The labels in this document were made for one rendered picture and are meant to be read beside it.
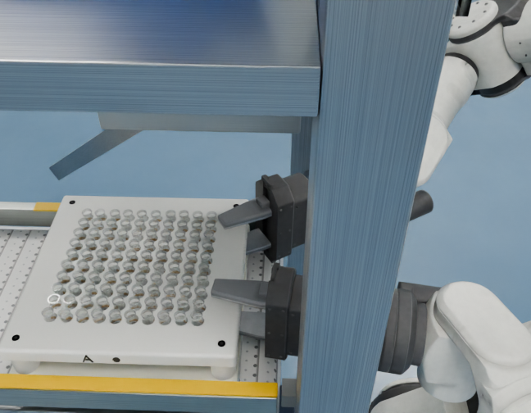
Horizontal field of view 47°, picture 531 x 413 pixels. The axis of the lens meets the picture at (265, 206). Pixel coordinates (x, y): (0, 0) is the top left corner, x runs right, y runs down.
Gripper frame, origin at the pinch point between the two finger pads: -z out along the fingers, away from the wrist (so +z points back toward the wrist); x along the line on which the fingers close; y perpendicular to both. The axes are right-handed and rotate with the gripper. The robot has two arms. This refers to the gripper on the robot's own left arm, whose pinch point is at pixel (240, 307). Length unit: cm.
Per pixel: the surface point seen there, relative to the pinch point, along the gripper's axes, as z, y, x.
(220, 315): -1.8, -1.6, -0.2
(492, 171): 66, 160, 95
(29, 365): -20.9, -9.0, 3.4
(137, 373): -9.9, -7.2, 4.5
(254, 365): 1.9, -2.3, 7.0
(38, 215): -31.6, 14.4, 4.6
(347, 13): 8.7, -13.6, -39.8
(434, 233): 42, 120, 95
